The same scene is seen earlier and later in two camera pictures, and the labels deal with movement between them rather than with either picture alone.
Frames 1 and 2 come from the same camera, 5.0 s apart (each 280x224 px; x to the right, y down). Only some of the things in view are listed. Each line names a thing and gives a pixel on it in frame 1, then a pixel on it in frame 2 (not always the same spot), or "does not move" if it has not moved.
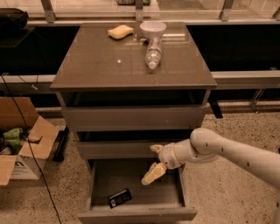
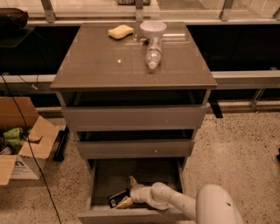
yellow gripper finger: (155, 171) -> (126, 203)
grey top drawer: (117, 118) does not move
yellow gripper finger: (157, 147) -> (132, 180)
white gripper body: (168, 157) -> (137, 193)
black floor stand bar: (59, 155) does not move
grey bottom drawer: (118, 195) does not move
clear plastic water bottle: (154, 52) does not move
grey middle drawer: (117, 149) does not move
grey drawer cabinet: (127, 87) does not move
